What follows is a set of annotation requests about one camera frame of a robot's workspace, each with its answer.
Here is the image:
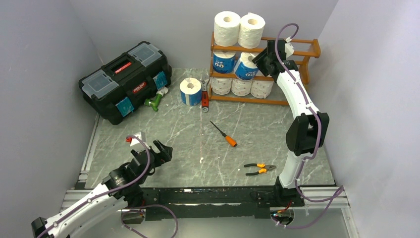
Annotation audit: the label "blue monster-face roll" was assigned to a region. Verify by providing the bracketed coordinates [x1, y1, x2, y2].
[233, 52, 259, 81]

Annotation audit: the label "white dotted roll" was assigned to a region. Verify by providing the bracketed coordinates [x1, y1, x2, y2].
[250, 79, 274, 99]

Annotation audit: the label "white paper towel roll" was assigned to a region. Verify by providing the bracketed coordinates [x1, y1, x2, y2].
[238, 12, 265, 49]
[213, 11, 241, 47]
[231, 78, 253, 97]

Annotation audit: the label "blue paper roll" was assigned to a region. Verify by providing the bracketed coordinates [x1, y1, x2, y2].
[212, 50, 236, 74]

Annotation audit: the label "orange wooden shelf rack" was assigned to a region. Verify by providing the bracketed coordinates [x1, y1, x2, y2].
[208, 33, 321, 106]

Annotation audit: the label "white roll with red print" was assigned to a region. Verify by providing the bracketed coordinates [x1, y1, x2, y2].
[210, 77, 232, 95]

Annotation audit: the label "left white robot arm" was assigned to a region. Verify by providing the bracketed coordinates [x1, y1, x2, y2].
[31, 140, 173, 238]

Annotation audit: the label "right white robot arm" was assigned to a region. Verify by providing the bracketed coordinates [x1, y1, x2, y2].
[253, 39, 329, 206]

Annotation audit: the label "green small object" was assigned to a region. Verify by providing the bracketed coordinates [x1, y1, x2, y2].
[144, 87, 168, 112]

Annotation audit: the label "red adjustable wrench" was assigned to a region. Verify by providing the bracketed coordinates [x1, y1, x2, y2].
[200, 79, 209, 113]

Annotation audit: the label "black orange screwdriver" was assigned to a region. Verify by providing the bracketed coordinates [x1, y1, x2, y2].
[210, 121, 238, 147]

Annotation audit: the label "blue wrapped roll upright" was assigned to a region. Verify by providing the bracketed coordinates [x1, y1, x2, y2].
[179, 77, 202, 106]

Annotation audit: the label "black plastic toolbox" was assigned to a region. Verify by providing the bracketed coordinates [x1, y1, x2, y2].
[78, 41, 172, 125]

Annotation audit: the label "orange black pliers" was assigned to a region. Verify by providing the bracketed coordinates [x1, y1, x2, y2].
[244, 163, 276, 176]

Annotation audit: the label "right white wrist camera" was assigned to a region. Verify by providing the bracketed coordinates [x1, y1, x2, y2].
[284, 37, 295, 58]

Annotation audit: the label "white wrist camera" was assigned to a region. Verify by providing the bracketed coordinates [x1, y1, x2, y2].
[125, 131, 148, 150]
[284, 37, 295, 58]

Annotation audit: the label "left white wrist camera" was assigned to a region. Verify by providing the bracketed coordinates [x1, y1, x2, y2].
[125, 131, 148, 150]

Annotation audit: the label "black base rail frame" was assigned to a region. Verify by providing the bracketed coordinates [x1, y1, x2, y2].
[125, 184, 305, 221]

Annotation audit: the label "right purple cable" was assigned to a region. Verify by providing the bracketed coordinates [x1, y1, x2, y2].
[270, 23, 345, 230]

